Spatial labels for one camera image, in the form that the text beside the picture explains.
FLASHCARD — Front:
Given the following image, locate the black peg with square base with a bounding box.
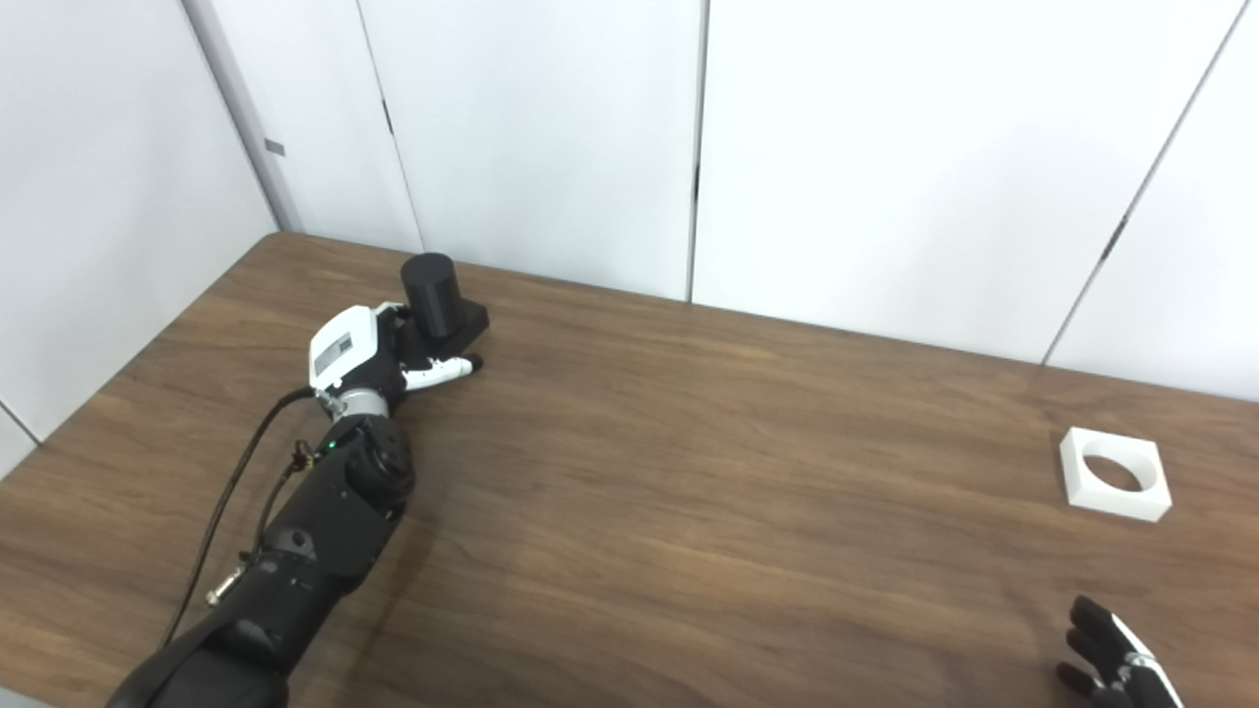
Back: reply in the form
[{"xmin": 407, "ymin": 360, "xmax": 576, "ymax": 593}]
[{"xmin": 398, "ymin": 253, "xmax": 490, "ymax": 348}]

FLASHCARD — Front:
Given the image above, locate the white and black right hand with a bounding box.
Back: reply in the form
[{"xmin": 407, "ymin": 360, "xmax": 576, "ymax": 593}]
[{"xmin": 1056, "ymin": 595, "xmax": 1186, "ymax": 708}]

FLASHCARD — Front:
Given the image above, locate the white square piece with hole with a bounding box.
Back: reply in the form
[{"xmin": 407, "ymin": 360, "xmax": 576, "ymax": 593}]
[{"xmin": 1059, "ymin": 427, "xmax": 1173, "ymax": 523}]

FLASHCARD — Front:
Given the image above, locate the white and black left hand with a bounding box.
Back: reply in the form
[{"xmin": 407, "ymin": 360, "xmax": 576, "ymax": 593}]
[{"xmin": 309, "ymin": 303, "xmax": 485, "ymax": 400}]

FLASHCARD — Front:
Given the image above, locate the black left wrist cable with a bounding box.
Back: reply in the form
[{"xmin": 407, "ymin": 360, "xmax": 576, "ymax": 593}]
[{"xmin": 160, "ymin": 386, "xmax": 316, "ymax": 650}]

